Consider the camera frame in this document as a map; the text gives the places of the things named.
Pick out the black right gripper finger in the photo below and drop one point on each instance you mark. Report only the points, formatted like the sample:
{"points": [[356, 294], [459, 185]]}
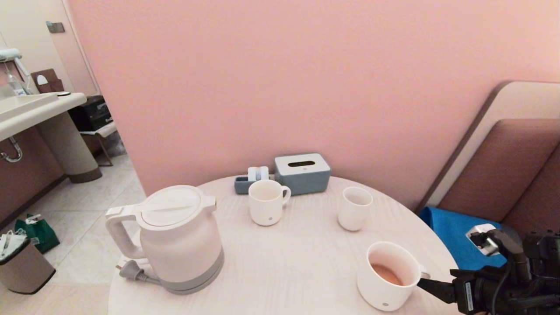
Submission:
{"points": [[437, 291]]}

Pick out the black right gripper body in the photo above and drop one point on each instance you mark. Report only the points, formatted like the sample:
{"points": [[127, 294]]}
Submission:
{"points": [[481, 291]]}

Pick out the large white ribbed mug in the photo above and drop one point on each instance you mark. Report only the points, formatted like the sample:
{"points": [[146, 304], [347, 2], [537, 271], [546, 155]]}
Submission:
{"points": [[380, 293]]}

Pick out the white electric kettle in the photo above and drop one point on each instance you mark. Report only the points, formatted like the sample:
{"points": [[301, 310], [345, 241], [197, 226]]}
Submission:
{"points": [[179, 245]]}

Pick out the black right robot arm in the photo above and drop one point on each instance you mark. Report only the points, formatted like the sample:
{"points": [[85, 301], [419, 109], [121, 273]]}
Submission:
{"points": [[540, 275]]}

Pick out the blue cloth bag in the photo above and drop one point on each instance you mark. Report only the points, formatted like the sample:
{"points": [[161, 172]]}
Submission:
{"points": [[450, 236]]}

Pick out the white cup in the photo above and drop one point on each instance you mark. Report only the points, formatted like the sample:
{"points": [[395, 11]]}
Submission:
{"points": [[353, 216]]}

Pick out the brown upholstered bench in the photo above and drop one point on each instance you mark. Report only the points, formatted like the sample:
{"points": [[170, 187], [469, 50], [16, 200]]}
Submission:
{"points": [[516, 166]]}

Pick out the grey tissue box white lid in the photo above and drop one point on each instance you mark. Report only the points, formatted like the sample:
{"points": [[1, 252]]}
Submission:
{"points": [[306, 179]]}

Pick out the small white ribbed mug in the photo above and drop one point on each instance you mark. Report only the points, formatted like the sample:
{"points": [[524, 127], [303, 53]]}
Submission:
{"points": [[264, 210]]}

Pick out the small grey tray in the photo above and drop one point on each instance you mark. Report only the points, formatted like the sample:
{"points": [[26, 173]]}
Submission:
{"points": [[240, 186]]}

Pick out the grey kettle base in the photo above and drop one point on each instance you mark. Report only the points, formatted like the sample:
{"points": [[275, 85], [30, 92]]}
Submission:
{"points": [[192, 289]]}

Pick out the metal rack with white towel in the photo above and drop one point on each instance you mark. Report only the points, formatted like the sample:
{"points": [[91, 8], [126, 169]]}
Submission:
{"points": [[100, 130]]}

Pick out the black box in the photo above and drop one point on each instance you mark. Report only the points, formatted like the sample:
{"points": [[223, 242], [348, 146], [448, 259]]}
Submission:
{"points": [[89, 113]]}

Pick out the green bag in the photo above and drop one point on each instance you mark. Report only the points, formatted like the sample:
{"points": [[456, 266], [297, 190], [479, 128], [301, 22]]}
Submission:
{"points": [[43, 238]]}

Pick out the brown trash bin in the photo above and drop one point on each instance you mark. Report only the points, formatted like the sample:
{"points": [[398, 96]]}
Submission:
{"points": [[26, 271]]}

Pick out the white sink counter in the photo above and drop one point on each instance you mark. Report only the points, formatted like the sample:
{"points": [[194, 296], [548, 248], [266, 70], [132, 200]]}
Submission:
{"points": [[39, 109]]}

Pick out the brown tissue holder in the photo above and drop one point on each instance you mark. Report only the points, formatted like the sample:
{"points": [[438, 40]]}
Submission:
{"points": [[50, 85]]}

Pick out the chrome drain pipe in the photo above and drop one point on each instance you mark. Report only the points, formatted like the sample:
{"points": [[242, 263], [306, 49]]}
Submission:
{"points": [[17, 151]]}

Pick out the clear glass bottle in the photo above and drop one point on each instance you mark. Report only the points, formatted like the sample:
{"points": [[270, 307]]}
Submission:
{"points": [[17, 87]]}

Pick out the white hair dryer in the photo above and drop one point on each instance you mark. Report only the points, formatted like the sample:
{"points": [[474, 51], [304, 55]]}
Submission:
{"points": [[9, 54]]}

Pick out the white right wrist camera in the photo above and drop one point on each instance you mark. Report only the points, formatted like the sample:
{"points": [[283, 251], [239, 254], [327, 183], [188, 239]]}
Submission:
{"points": [[481, 238]]}

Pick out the beige sink pedestal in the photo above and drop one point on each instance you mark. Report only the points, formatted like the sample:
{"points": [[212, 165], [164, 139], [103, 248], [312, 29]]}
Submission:
{"points": [[70, 148]]}

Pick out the grey wall plate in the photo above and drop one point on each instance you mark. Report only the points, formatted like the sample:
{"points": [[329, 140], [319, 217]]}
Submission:
{"points": [[55, 28]]}

